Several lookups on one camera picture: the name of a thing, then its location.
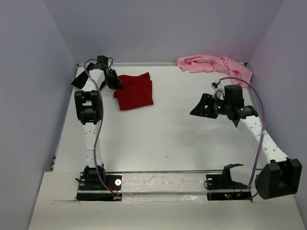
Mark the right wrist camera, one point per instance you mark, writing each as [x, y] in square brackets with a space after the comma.
[218, 90]

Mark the black t shirt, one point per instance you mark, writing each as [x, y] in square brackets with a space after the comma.
[80, 81]

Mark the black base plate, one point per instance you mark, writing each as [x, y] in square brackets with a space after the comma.
[221, 187]
[93, 190]

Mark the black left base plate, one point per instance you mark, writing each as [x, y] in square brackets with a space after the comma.
[93, 190]

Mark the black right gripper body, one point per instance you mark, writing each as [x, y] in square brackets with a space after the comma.
[220, 107]

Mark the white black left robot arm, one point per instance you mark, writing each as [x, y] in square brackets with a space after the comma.
[98, 73]

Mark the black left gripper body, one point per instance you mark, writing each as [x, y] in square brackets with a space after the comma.
[111, 80]

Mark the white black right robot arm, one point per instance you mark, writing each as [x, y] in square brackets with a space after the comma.
[273, 174]

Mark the red t shirt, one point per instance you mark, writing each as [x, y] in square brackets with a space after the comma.
[136, 92]

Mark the pink t shirt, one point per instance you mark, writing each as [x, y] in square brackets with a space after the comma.
[207, 64]

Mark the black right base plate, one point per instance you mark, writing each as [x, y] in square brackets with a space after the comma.
[221, 187]

